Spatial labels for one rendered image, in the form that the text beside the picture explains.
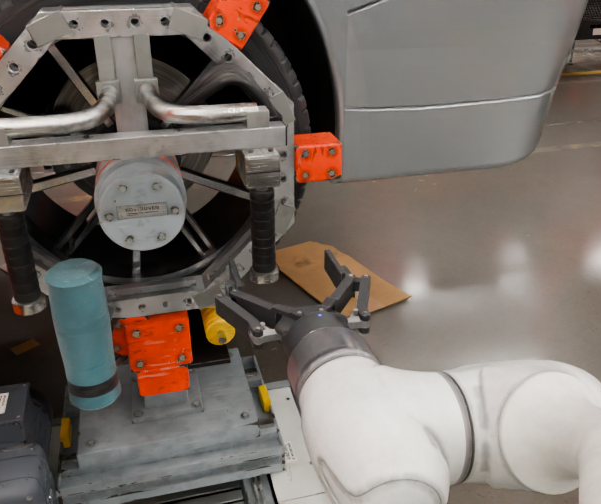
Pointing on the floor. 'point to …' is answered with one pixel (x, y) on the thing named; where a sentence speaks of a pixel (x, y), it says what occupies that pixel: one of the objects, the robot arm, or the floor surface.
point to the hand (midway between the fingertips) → (282, 269)
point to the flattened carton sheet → (305, 274)
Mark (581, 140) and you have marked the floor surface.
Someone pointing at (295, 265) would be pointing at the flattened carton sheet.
